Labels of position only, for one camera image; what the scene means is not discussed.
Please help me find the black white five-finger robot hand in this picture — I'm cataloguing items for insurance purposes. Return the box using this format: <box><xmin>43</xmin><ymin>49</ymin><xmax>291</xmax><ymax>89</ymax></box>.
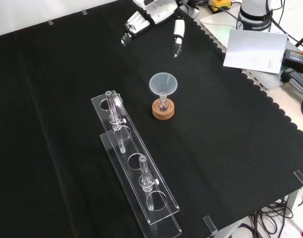
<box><xmin>120</xmin><ymin>0</ymin><xmax>201</xmax><ymax>59</ymax></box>

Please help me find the translucent plastic weighing funnel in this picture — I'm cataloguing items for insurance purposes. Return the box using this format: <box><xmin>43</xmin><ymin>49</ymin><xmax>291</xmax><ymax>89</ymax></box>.
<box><xmin>149</xmin><ymin>72</ymin><xmax>178</xmax><ymax>104</ymax></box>

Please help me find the clear acrylic funnel stand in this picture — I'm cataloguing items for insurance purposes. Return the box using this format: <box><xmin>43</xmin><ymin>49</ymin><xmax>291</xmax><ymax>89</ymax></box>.
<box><xmin>91</xmin><ymin>90</ymin><xmax>183</xmax><ymax>238</ymax></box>

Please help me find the pale board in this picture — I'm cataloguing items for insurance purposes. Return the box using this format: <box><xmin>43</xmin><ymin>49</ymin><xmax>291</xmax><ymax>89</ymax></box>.
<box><xmin>199</xmin><ymin>10</ymin><xmax>291</xmax><ymax>91</ymax></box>

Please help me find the yellow stop button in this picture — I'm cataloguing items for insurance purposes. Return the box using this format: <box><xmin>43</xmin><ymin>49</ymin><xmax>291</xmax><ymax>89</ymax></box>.
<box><xmin>210</xmin><ymin>0</ymin><xmax>232</xmax><ymax>13</ymax></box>

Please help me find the small round-bottom glass flask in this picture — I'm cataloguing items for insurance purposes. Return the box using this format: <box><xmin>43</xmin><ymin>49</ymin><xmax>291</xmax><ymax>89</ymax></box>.
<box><xmin>157</xmin><ymin>97</ymin><xmax>170</xmax><ymax>113</ymax></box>

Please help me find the white paper card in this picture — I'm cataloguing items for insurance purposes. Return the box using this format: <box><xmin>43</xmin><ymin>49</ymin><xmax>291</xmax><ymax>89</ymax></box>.
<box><xmin>223</xmin><ymin>29</ymin><xmax>289</xmax><ymax>74</ymax></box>

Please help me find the black cloth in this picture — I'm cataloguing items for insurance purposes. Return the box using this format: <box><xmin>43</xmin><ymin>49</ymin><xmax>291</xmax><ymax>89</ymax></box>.
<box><xmin>0</xmin><ymin>0</ymin><xmax>303</xmax><ymax>238</ymax></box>

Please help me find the black power adapter yellow label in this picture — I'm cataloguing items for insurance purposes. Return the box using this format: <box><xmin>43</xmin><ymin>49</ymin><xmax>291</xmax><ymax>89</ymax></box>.
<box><xmin>281</xmin><ymin>48</ymin><xmax>303</xmax><ymax>75</ymax></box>

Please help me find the black plug block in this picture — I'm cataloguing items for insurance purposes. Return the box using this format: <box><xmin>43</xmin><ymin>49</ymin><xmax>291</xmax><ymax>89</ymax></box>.
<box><xmin>280</xmin><ymin>69</ymin><xmax>303</xmax><ymax>95</ymax></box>

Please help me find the clear cloth clamp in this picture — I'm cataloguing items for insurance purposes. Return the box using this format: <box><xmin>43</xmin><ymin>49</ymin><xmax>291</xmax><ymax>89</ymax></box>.
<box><xmin>293</xmin><ymin>170</ymin><xmax>303</xmax><ymax>187</ymax></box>
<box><xmin>202</xmin><ymin>215</ymin><xmax>218</xmax><ymax>238</ymax></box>

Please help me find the cork ring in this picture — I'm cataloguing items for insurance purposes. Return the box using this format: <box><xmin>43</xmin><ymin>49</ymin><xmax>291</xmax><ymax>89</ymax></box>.
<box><xmin>151</xmin><ymin>98</ymin><xmax>176</xmax><ymax>120</ymax></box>

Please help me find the black floor cable bundle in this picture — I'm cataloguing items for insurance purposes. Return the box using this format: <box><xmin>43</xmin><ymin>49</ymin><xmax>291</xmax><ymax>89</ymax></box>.
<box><xmin>245</xmin><ymin>192</ymin><xmax>303</xmax><ymax>238</ymax></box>

